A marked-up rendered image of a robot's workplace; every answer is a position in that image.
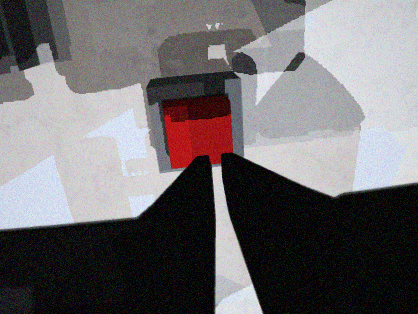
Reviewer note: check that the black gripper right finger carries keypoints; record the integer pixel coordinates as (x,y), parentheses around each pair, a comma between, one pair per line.
(306,251)

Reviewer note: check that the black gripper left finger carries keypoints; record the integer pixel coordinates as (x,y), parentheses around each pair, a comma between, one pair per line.
(161,262)

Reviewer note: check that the red button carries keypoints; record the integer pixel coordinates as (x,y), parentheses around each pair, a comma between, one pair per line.
(195,115)

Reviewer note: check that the purple button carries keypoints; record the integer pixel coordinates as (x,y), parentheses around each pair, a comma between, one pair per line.
(17,48)

